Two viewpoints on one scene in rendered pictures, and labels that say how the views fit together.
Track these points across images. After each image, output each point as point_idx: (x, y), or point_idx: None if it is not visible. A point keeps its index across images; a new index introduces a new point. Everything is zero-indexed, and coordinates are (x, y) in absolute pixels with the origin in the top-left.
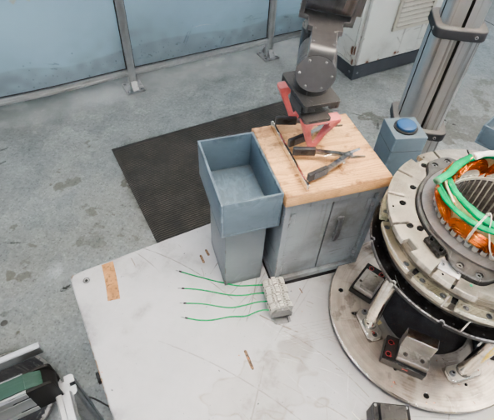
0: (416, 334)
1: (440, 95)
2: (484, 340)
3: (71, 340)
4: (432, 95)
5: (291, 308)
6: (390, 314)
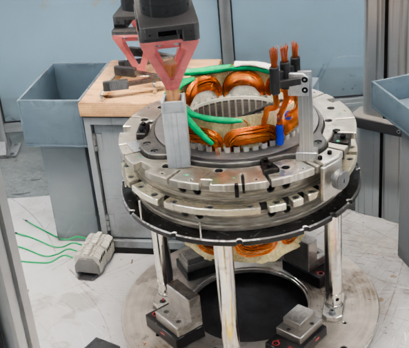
0: (179, 285)
1: (391, 68)
2: (156, 229)
3: None
4: (382, 68)
5: (98, 264)
6: (211, 302)
